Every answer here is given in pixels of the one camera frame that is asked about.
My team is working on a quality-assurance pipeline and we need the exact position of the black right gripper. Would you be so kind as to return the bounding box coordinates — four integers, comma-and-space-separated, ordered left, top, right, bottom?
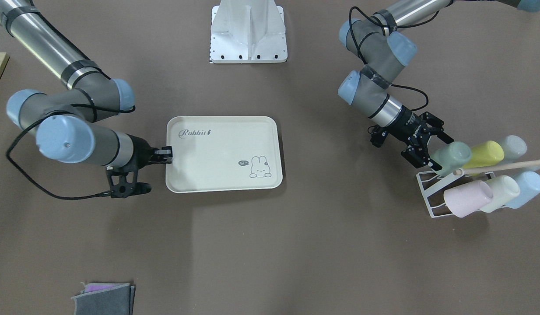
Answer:
129, 135, 173, 169

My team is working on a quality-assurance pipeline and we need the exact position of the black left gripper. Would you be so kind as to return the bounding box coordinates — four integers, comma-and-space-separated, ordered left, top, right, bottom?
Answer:
386, 105, 454, 171

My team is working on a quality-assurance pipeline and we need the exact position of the green plastic cup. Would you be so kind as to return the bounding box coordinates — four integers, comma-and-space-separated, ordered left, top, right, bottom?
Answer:
430, 141, 472, 177

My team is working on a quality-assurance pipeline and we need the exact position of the cream rabbit tray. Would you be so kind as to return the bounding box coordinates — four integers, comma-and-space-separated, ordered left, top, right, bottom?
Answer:
165, 116, 283, 193

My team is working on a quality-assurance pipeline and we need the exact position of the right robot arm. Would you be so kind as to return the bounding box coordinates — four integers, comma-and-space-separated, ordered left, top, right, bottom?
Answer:
0, 0, 173, 199

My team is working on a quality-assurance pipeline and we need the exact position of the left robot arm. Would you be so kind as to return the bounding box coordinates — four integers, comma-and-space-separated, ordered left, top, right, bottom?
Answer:
338, 0, 540, 169

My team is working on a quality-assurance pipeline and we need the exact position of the yellow plastic cup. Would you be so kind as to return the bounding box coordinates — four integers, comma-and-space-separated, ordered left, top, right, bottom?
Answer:
462, 141, 505, 169

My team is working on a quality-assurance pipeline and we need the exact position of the pink plastic cup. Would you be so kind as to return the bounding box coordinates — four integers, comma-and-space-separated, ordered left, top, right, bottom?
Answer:
443, 181, 493, 218

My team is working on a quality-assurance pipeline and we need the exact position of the pale grey-blue plastic cup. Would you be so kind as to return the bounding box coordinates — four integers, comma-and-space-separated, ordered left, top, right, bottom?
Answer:
496, 134, 527, 164

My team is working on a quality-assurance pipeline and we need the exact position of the cream plastic cup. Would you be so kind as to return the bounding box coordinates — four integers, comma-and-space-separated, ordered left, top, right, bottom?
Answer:
480, 175, 520, 213

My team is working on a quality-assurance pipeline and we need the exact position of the light blue plastic cup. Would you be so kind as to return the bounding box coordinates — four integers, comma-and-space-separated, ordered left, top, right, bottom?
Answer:
506, 171, 540, 209

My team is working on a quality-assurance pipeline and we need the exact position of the folded grey cloth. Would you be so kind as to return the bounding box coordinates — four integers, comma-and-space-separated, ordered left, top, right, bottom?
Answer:
72, 283, 135, 315

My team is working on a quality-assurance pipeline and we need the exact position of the white wire cup rack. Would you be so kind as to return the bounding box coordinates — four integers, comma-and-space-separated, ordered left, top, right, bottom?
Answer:
416, 159, 540, 218

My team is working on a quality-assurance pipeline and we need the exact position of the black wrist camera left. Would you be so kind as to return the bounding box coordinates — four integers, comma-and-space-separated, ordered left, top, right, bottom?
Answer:
368, 124, 389, 148

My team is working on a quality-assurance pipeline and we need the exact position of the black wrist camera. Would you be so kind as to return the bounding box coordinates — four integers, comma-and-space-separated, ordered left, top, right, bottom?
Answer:
106, 165, 152, 199
368, 124, 389, 148

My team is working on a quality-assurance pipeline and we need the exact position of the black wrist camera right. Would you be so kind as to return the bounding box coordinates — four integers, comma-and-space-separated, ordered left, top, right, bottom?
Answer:
106, 165, 152, 199

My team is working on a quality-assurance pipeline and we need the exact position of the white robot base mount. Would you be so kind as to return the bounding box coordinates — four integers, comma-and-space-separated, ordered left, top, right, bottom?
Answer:
210, 0, 288, 64

